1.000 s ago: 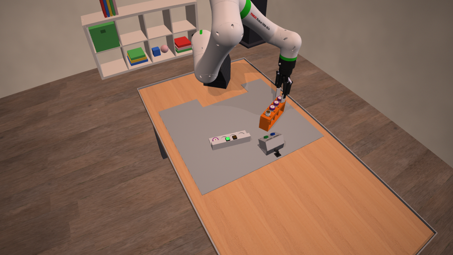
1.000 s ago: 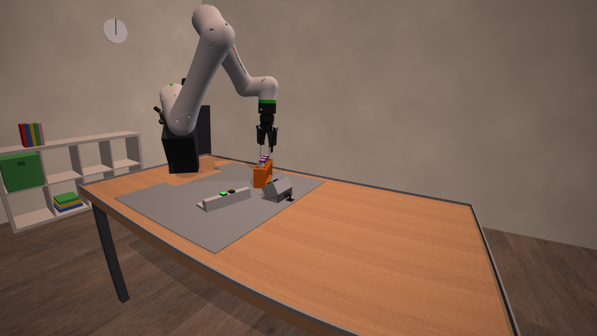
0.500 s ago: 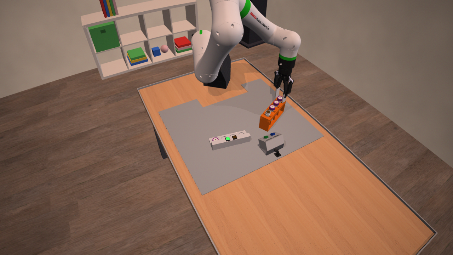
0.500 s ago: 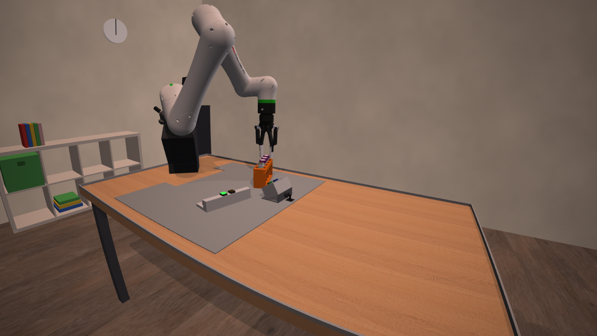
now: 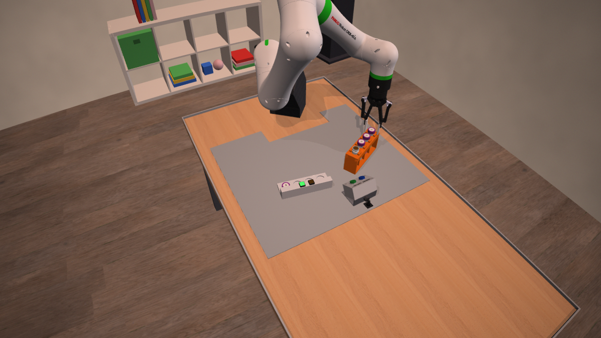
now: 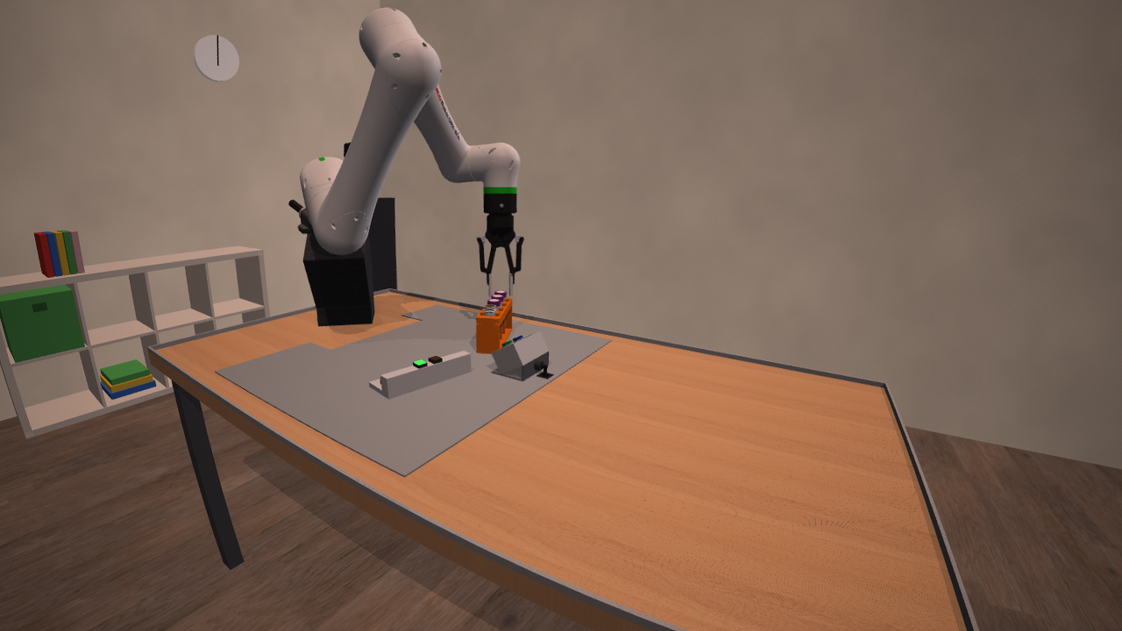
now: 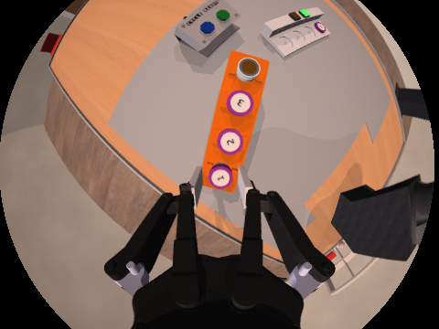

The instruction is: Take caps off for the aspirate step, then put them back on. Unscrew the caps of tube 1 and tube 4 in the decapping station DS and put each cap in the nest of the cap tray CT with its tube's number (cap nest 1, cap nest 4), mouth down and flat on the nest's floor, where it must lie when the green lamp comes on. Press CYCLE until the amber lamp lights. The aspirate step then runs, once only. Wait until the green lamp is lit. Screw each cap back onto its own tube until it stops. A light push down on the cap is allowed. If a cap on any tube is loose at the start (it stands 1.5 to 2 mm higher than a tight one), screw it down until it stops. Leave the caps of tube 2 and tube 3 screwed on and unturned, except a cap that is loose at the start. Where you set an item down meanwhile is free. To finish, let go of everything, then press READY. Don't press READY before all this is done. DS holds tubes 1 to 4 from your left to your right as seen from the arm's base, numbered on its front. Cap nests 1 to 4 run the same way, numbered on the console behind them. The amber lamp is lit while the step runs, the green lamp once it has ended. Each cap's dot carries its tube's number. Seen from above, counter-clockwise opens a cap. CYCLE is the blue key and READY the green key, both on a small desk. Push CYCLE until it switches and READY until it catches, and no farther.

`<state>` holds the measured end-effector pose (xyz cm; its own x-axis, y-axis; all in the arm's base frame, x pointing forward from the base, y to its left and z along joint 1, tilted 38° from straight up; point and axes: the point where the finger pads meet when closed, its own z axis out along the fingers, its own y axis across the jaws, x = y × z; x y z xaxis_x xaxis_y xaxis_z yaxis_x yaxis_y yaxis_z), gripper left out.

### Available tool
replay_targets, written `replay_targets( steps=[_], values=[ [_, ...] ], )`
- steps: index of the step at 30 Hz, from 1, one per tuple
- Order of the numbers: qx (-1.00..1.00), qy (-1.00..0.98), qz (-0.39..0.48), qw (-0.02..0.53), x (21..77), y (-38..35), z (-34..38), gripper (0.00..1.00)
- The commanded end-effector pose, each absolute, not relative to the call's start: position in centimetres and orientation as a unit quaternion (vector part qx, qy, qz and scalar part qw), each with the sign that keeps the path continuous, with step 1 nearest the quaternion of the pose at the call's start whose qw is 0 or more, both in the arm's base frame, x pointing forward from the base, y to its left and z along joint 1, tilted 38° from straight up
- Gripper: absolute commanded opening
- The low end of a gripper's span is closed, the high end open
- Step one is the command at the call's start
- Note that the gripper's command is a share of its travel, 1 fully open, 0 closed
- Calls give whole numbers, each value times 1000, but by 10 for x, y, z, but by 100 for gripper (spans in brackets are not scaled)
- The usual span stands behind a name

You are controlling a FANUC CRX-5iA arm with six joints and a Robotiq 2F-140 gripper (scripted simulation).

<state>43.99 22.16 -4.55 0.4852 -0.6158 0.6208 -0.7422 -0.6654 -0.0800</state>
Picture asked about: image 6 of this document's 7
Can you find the orange tube rack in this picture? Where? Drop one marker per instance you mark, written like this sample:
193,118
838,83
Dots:
491,331

